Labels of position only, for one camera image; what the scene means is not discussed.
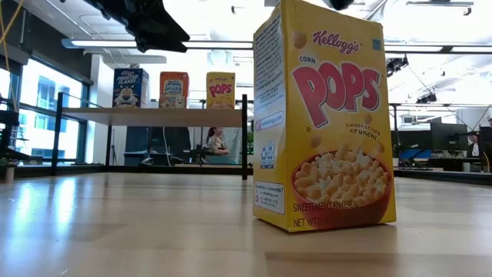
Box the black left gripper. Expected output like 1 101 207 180
82 0 191 54

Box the orange Mini Wheats cereal box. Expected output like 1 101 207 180
158 71 190 110

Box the blue Frosted Flakes cereal box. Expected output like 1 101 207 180
111 68 150 109

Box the yellow Corn Pops cereal box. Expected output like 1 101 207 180
205 72 236 111
251 0 397 234

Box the long overhead light bar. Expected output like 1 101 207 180
61 37 492 55

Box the black ceiling spotlight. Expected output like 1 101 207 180
385 55 410 78

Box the blue chair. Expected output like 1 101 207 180
398 148 432 161

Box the black computer monitor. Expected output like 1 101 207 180
430 122 470 153

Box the small potted plant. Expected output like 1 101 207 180
0 155 19 184

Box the wooden shelf with black frame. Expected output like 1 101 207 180
51 91 249 181

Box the yellow hanging cable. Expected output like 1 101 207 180
0 0 25 74

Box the black metal table frame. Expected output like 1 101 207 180
0 163 492 187

